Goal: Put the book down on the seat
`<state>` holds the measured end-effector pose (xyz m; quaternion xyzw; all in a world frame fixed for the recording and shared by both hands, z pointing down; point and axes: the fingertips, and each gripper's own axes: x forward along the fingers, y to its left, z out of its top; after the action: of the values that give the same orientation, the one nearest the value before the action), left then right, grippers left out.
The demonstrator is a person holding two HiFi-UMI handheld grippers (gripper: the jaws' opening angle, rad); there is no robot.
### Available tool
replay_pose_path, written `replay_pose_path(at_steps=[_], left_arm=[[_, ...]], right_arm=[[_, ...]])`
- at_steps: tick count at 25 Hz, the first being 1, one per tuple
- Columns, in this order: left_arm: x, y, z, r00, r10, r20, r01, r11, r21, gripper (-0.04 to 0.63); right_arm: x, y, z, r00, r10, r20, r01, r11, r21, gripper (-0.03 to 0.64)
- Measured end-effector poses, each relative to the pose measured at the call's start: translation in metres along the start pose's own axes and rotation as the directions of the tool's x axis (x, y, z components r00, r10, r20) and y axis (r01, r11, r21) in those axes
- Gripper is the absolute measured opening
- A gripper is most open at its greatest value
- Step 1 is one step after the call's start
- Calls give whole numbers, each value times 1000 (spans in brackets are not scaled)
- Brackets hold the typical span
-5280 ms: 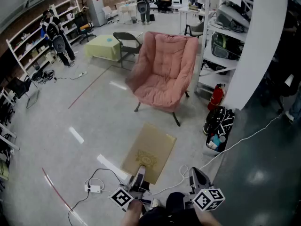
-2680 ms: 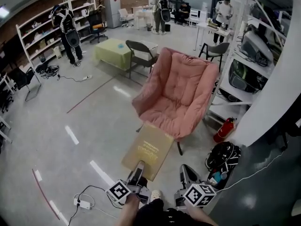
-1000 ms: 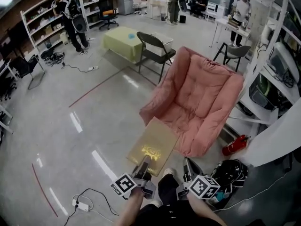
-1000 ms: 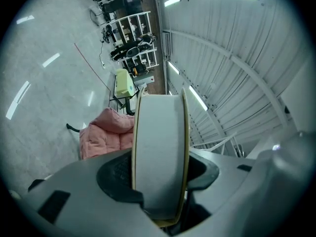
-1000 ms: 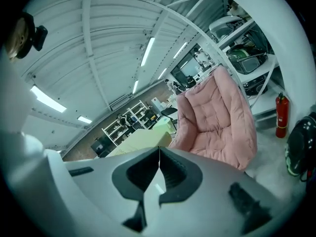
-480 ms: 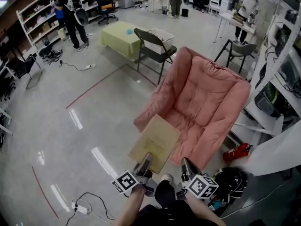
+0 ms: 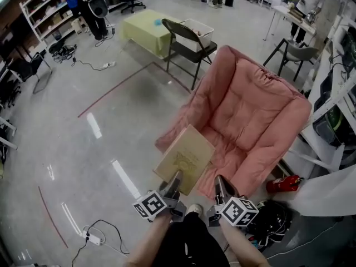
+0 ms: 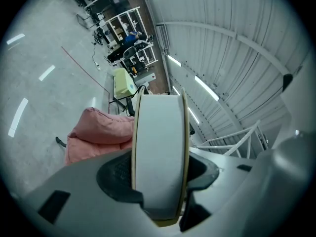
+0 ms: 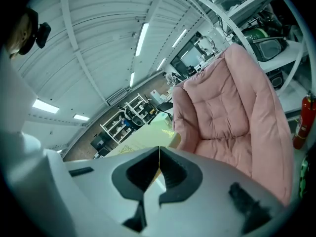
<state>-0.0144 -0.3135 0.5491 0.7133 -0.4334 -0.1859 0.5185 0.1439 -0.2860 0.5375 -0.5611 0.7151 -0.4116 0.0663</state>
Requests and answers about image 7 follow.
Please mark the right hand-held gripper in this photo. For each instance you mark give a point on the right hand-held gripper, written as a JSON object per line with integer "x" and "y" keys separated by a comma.
{"x": 239, "y": 211}

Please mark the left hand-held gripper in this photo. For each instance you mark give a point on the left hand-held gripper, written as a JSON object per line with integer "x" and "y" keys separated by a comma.
{"x": 151, "y": 206}

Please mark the tan hardcover book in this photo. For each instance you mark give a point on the tan hardcover book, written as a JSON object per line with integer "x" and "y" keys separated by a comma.
{"x": 189, "y": 149}

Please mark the pink padded folding chair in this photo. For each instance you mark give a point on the pink padded folding chair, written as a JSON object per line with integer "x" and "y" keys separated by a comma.
{"x": 250, "y": 107}

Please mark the person's right forearm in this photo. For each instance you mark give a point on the person's right forearm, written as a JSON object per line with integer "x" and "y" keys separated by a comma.
{"x": 242, "y": 246}

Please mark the person's left forearm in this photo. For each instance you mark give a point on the person's left forearm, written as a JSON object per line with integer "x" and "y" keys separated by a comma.
{"x": 147, "y": 243}

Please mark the person's white shoe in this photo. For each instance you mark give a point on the person's white shoe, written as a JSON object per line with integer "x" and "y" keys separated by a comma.
{"x": 194, "y": 208}

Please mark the black striped backpack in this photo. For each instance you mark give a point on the black striped backpack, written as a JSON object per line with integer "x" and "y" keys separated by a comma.
{"x": 272, "y": 218}

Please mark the person's black shorts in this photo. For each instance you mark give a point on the person's black shorts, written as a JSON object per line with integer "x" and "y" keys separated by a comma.
{"x": 189, "y": 241}

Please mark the red fire extinguisher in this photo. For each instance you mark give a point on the red fire extinguisher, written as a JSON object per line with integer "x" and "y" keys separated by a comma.
{"x": 281, "y": 184}

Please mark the white power strip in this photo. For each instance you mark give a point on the white power strip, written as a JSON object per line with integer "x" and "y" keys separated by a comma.
{"x": 109, "y": 65}
{"x": 93, "y": 239}

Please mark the black green equipment case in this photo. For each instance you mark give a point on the black green equipment case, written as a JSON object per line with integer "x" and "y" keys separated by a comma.
{"x": 333, "y": 121}

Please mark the white metal equipment rack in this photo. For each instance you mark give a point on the white metal equipment rack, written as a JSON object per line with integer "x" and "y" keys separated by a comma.
{"x": 320, "y": 79}

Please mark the white plastic storage bin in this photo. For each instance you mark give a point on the white plastic storage bin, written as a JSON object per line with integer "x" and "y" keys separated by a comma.
{"x": 210, "y": 35}

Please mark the black folding chair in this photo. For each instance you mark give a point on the black folding chair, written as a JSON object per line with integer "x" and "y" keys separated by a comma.
{"x": 178, "y": 29}

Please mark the grey shell chair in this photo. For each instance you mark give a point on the grey shell chair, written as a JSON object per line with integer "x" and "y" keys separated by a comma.
{"x": 300, "y": 53}

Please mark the yellow-green covered table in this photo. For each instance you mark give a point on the yellow-green covered table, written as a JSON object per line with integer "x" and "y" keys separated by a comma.
{"x": 142, "y": 29}

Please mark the small blue object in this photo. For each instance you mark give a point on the small blue object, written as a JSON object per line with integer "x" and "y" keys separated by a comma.
{"x": 157, "y": 22}

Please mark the white rack with black gear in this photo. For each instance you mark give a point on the white rack with black gear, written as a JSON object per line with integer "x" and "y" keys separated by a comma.
{"x": 8, "y": 124}

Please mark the black waste bin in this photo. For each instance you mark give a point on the black waste bin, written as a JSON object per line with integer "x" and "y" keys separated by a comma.
{"x": 229, "y": 1}

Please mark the white work table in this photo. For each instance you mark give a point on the white work table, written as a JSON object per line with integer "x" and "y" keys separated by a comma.
{"x": 281, "y": 10}

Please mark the white open shelving unit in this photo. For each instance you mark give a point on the white open shelving unit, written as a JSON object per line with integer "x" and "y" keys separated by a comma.
{"x": 30, "y": 25}

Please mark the black cantilever frame chair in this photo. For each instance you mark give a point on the black cantilever frame chair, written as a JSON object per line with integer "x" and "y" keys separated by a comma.
{"x": 25, "y": 67}

